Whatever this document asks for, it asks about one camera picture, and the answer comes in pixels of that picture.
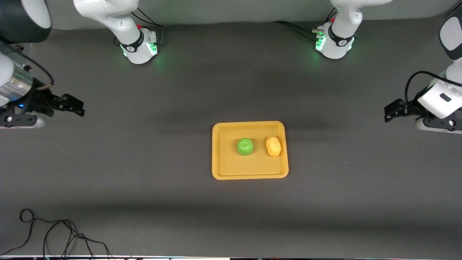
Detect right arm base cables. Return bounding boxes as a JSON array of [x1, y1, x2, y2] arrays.
[[131, 6, 165, 46]]

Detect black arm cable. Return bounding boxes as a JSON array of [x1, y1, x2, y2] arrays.
[[22, 54, 55, 90], [404, 70, 462, 107]]

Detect loose black cable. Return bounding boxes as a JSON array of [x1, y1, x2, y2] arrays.
[[0, 208, 111, 259]]

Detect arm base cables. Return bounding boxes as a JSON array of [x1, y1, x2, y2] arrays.
[[273, 7, 338, 41], [131, 6, 165, 46]]

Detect orange-yellow potato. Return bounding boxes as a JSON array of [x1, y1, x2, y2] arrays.
[[266, 136, 282, 157]]

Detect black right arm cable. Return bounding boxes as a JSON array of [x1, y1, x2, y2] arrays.
[[22, 54, 55, 90]]

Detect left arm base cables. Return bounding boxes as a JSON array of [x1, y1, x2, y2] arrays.
[[273, 7, 338, 41]]

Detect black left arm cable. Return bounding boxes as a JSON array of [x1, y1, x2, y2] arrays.
[[404, 70, 462, 107]]

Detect yellow plastic tray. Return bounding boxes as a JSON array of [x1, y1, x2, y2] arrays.
[[212, 121, 289, 180]]

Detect green apple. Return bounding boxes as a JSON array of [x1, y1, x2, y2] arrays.
[[237, 138, 254, 156]]

